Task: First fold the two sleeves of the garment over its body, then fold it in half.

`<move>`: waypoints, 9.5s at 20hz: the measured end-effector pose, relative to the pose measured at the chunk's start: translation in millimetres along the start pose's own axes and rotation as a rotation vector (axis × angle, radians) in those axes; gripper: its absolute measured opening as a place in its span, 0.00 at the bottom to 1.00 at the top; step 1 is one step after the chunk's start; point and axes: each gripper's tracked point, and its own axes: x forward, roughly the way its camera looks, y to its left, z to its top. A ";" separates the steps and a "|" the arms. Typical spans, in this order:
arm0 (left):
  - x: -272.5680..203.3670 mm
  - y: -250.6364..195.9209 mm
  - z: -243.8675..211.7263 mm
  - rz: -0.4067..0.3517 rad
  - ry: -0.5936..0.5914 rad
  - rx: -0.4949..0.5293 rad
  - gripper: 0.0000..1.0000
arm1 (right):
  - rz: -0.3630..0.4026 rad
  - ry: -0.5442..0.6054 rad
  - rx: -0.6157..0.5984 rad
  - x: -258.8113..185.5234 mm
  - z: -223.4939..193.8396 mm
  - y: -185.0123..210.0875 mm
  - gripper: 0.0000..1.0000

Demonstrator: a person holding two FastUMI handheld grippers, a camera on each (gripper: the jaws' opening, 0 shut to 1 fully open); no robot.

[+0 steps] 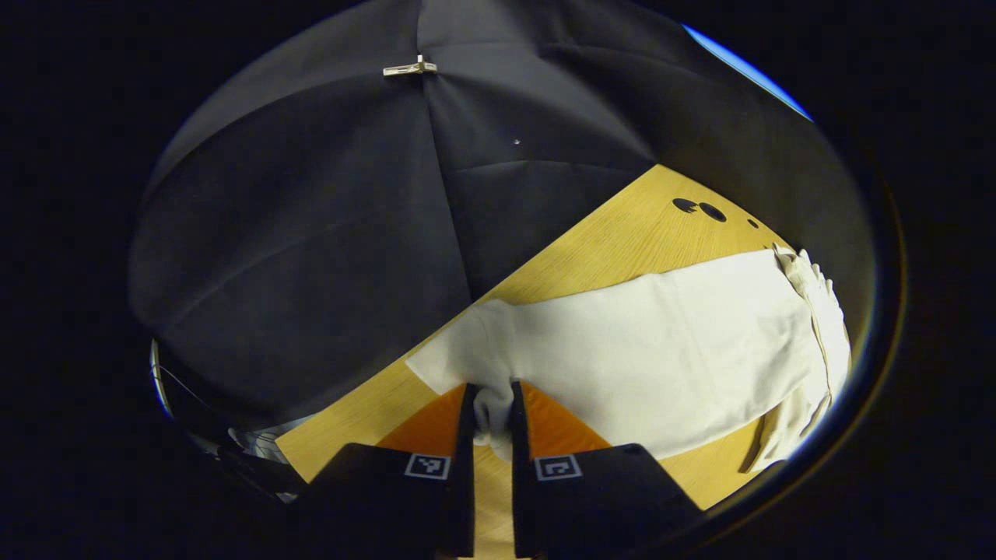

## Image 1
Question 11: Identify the small white clip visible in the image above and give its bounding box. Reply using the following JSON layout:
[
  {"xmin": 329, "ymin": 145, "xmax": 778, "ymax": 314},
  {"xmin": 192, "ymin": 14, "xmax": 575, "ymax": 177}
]
[{"xmin": 382, "ymin": 54, "xmax": 439, "ymax": 77}]

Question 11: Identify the white sweatshirt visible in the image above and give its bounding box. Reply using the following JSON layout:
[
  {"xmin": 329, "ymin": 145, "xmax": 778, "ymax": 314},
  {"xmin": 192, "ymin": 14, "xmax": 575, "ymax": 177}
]
[{"xmin": 405, "ymin": 245, "xmax": 853, "ymax": 474}]

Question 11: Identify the black backdrop cloth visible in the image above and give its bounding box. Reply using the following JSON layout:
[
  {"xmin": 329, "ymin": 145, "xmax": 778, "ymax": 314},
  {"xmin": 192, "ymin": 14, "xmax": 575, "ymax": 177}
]
[{"xmin": 128, "ymin": 0, "xmax": 876, "ymax": 436}]

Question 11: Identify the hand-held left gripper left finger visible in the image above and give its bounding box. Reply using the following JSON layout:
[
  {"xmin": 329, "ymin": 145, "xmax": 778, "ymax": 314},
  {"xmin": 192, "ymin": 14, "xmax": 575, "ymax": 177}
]
[{"xmin": 298, "ymin": 383, "xmax": 481, "ymax": 558}]

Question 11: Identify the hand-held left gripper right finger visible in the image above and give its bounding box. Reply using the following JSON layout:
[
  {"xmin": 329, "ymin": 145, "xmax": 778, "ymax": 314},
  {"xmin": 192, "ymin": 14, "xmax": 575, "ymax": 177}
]
[{"xmin": 510, "ymin": 380, "xmax": 707, "ymax": 559}]

